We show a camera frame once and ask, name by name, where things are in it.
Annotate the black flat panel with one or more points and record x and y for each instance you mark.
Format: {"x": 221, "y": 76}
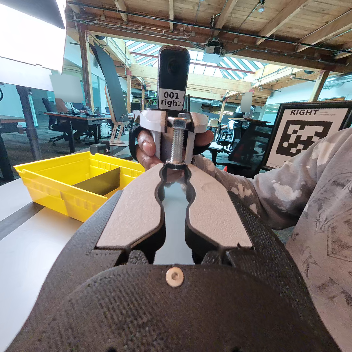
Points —
{"x": 110, "y": 82}

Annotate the wooden board stand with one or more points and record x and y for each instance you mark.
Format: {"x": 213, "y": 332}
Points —
{"x": 118, "y": 129}

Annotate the wooden desk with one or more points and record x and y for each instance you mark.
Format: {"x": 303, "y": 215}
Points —
{"x": 77, "y": 116}
{"x": 8, "y": 120}

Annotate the person's right forearm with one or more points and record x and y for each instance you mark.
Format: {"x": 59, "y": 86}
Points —
{"x": 264, "y": 192}

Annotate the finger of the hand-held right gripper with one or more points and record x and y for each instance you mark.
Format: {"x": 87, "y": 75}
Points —
{"x": 154, "y": 124}
{"x": 198, "y": 124}

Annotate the framed marker sign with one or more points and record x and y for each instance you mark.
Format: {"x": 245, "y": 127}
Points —
{"x": 305, "y": 135}

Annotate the silver hex bolt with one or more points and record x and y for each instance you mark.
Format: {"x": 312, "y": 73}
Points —
{"x": 177, "y": 143}

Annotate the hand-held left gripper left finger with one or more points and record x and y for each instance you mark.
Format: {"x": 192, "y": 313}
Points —
{"x": 132, "y": 220}

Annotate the small black box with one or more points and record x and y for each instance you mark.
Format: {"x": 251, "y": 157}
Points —
{"x": 98, "y": 148}

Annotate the silver hex nut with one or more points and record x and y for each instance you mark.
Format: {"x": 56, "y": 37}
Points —
{"x": 176, "y": 166}

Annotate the black mesh office chair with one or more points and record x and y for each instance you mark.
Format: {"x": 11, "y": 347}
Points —
{"x": 242, "y": 151}

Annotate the ceiling projector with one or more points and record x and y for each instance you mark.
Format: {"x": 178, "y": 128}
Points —
{"x": 213, "y": 48}

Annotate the person's right hand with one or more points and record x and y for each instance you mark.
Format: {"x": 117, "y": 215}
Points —
{"x": 147, "y": 151}

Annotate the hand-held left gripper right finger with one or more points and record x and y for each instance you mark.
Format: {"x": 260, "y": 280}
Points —
{"x": 220, "y": 220}

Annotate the studio light panel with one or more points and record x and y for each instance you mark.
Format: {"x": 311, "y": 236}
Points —
{"x": 27, "y": 44}

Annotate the yellow plastic bin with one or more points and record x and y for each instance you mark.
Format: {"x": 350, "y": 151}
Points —
{"x": 77, "y": 184}

